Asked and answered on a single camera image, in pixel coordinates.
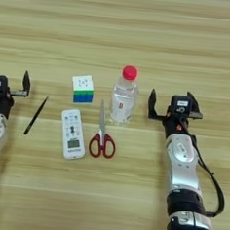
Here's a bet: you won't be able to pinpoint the black pen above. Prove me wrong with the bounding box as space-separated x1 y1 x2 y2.
22 94 50 137

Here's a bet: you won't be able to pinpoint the red handled scissors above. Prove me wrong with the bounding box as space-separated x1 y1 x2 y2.
88 98 120 160

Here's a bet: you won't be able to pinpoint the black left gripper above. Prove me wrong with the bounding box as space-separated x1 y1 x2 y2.
0 68 32 121

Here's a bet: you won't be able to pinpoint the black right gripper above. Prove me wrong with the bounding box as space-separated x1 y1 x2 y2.
144 88 206 141

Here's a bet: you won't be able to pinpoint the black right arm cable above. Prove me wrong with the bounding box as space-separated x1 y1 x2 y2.
173 117 230 219

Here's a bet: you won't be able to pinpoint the clear bottle with red cap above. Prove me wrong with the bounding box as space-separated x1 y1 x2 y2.
108 63 141 128

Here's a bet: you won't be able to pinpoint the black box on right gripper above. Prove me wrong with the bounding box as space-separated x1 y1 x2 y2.
170 95 195 116

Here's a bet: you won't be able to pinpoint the white remote control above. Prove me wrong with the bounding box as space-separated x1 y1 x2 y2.
57 107 89 162

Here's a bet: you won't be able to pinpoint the colourful puzzle cube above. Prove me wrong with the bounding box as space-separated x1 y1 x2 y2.
70 73 96 105

